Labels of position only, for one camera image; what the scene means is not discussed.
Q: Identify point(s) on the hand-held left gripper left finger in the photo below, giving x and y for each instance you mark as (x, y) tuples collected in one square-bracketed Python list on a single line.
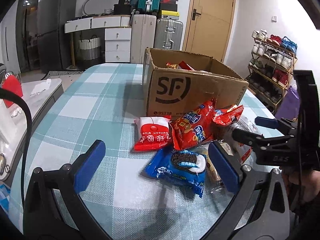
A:
[(90, 167)]

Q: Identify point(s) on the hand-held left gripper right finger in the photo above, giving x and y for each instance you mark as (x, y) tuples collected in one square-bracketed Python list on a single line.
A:
[(223, 167)]

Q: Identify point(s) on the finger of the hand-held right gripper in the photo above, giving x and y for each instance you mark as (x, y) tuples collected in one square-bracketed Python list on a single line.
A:
[(266, 122), (247, 136)]

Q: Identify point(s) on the white red snack packet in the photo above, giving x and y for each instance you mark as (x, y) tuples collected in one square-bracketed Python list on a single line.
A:
[(246, 126)]

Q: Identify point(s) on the clear wafer packet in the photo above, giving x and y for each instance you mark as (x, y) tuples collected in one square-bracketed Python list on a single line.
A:
[(212, 172)]

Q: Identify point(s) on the small red snack packet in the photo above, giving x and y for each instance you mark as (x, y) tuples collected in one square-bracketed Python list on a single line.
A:
[(227, 116)]

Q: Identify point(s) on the blue cookie packet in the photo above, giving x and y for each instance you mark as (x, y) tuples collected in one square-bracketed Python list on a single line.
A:
[(180, 170)]

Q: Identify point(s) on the red cracker packet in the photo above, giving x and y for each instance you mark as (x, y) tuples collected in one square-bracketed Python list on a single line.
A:
[(193, 127)]

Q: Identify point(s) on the red white candy packet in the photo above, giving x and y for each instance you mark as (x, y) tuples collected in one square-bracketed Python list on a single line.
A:
[(152, 135)]

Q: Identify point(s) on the cardboard box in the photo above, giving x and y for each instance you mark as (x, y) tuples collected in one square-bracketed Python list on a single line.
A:
[(175, 92)]

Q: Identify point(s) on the red barcode snack packet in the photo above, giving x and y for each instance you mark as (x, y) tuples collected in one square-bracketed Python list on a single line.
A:
[(186, 66)]

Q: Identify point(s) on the red gold snack packet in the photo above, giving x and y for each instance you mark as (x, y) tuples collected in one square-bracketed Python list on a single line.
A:
[(172, 66)]

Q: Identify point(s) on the person's right hand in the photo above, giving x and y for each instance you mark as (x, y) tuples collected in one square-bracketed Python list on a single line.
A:
[(302, 183)]

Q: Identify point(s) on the purple bag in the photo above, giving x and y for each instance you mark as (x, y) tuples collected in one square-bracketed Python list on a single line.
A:
[(288, 105)]

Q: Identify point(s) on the wooden shoe rack with shoes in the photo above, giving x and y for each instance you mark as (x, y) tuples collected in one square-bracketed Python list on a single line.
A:
[(280, 75)]

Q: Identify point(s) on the white side table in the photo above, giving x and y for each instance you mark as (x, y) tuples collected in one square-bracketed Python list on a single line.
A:
[(50, 85)]

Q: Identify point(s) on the white tissue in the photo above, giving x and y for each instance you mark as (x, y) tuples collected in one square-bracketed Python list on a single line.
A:
[(40, 87)]

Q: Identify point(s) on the striped floor mat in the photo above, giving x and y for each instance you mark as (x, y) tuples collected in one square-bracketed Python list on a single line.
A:
[(62, 73)]

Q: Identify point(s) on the red bag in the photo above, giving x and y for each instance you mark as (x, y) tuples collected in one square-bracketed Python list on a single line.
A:
[(12, 87)]

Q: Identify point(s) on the wooden door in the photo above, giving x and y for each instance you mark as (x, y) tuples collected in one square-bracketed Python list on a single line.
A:
[(212, 20)]

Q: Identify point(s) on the woven laundry basket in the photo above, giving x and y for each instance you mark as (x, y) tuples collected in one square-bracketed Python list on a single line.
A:
[(90, 47)]

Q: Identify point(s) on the silver suitcase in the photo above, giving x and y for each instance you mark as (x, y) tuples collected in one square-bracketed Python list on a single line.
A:
[(168, 33)]

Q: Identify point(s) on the white drawer desk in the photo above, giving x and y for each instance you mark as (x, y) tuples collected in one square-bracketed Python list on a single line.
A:
[(100, 35)]

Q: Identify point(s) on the yellow shoe box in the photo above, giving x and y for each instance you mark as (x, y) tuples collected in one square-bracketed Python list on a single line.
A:
[(170, 14)]

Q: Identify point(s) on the grey refrigerator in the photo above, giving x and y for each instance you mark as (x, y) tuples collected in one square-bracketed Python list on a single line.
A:
[(55, 25)]

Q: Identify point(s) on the dark shoe box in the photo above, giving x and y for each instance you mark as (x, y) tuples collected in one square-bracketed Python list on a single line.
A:
[(170, 7)]

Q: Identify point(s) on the dark glass cabinet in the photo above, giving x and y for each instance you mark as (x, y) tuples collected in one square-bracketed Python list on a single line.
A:
[(27, 30)]

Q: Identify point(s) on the red black shoe box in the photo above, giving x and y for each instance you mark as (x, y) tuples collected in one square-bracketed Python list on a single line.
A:
[(169, 1)]

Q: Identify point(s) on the oval mirror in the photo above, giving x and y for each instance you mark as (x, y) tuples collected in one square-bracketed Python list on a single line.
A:
[(100, 3)]

